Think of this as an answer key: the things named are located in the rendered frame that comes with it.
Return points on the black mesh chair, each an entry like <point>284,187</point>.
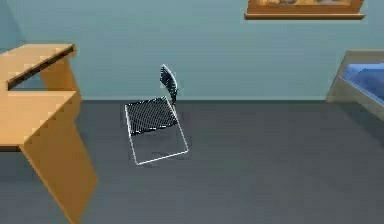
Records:
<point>151,115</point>

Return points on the wooden framed picture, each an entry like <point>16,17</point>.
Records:
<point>303,10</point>

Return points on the light wooden desk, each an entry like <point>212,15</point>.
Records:
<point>36,113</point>

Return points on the grey bed with blue cover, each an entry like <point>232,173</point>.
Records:
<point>363,81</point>

